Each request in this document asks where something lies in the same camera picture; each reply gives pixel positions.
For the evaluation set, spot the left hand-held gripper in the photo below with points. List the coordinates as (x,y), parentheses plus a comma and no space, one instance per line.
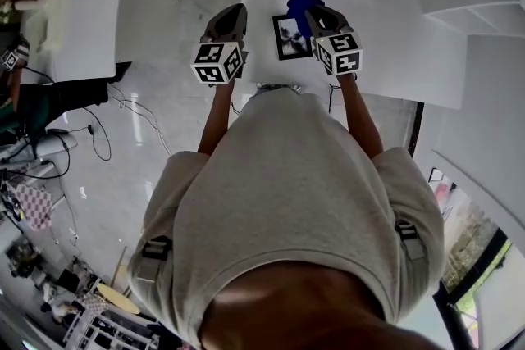
(215,61)

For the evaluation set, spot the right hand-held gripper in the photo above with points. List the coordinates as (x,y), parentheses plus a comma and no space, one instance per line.
(340,53)

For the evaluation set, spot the blue cloth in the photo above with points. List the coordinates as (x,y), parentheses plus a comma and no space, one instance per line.
(301,4)

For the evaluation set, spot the black framed picture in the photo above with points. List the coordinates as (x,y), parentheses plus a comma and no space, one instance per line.
(287,41)

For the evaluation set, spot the person's right forearm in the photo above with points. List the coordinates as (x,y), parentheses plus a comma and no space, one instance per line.
(361,119)

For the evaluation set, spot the person's left forearm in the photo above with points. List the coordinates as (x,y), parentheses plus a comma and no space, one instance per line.
(215,123)

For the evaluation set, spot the white table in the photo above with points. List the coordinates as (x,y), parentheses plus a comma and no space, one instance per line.
(389,53)

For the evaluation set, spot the person's left leg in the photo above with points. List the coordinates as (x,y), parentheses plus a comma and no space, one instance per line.
(268,87)

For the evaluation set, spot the white desk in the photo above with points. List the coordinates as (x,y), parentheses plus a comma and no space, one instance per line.
(90,20)

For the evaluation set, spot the person's grey shirt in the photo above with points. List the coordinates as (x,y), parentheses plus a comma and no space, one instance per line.
(287,184)

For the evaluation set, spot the white box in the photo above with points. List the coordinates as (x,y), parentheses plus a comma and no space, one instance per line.
(53,22)

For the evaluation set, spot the slim white vase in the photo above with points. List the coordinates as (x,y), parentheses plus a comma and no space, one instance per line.
(26,5)

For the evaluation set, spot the grey office chair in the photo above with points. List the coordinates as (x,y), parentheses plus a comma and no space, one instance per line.
(57,143)

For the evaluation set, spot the small white flowers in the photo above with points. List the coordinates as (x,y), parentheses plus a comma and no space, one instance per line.
(6,11)

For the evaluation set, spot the checked cloth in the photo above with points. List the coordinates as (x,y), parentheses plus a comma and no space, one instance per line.
(35,205)

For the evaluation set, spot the black framed window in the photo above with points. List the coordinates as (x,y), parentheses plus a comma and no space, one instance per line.
(476,250)

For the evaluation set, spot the person's neck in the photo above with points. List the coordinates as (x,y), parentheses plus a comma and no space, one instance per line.
(307,311)

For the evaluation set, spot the round wooden stool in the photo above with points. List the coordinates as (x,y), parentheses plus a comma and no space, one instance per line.
(119,297)

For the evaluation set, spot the white metal rack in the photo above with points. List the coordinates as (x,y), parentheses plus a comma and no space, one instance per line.
(110,330)

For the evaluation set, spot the small black wall sign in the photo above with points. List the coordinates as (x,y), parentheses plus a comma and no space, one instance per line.
(436,175)

